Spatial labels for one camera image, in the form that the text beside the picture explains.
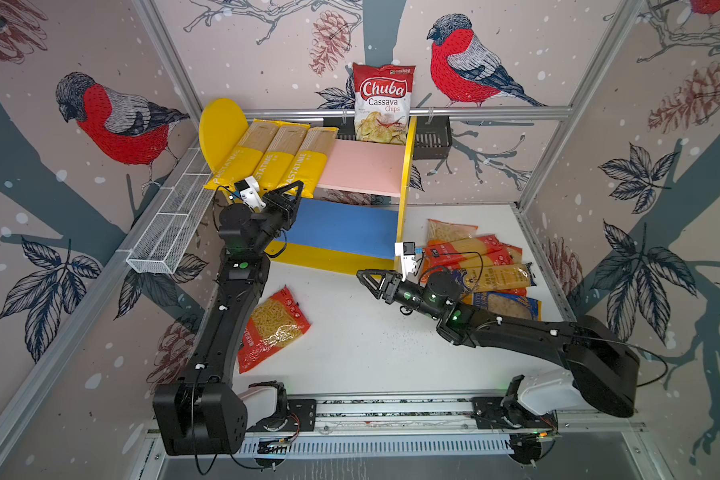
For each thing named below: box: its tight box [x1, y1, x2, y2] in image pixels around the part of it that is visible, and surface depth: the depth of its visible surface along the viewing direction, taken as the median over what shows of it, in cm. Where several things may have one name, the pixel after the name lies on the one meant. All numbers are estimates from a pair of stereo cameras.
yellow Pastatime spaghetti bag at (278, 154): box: [253, 122, 310, 197], surface depth 77 cm
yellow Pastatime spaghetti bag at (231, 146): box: [198, 98, 280, 190], surface depth 77 cm
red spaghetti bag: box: [422, 235, 503, 278], surface depth 100 cm
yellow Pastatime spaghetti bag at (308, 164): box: [278, 126, 339, 199], surface depth 76 cm
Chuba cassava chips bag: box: [352, 63, 416, 146], surface depth 87 cm
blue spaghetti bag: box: [464, 262, 537, 292], surface depth 94 cm
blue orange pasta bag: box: [462, 292, 543, 321], surface depth 91 cm
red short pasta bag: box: [419, 234, 523, 286], surface depth 100 cm
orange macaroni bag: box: [427, 218, 479, 245], surface depth 109 cm
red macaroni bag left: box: [238, 285, 312, 375], surface depth 87 cm
